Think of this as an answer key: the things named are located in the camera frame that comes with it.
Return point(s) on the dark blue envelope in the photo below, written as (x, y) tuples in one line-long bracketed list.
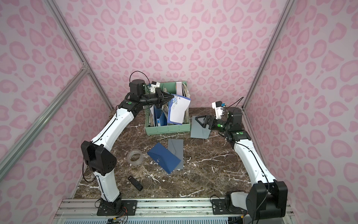
[(164, 158)]

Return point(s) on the clear tape roll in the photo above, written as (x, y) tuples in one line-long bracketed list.
[(135, 157)]

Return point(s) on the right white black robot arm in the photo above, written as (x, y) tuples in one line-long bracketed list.
[(267, 197)]

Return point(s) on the green file organizer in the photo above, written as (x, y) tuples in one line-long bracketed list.
[(169, 87)]

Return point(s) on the aluminium front rail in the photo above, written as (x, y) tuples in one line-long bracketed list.
[(144, 207)]

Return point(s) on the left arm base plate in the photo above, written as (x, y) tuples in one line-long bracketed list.
[(117, 208)]

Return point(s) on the white folder in organizer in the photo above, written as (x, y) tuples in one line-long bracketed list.
[(179, 88)]

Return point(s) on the white letter paper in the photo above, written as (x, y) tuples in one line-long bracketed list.
[(177, 108)]

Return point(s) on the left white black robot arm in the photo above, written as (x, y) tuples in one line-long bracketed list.
[(97, 152)]

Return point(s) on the light teal envelope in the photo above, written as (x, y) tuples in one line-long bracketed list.
[(200, 134)]

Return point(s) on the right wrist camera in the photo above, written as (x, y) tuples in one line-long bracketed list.
[(219, 108)]

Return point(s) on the small blue box in organizer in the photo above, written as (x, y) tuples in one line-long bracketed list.
[(161, 120)]

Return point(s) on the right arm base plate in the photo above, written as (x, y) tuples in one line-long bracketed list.
[(224, 207)]

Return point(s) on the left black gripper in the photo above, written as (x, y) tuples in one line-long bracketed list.
[(158, 97)]

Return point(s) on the small black device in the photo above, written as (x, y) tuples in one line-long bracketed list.
[(135, 183)]

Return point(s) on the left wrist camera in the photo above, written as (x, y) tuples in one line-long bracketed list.
[(153, 86)]

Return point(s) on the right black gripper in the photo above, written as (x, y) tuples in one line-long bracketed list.
[(209, 122)]

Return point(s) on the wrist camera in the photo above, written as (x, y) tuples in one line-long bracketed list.
[(219, 108), (153, 86)]

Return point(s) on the stack of papers right slot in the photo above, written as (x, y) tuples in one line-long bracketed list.
[(185, 91)]

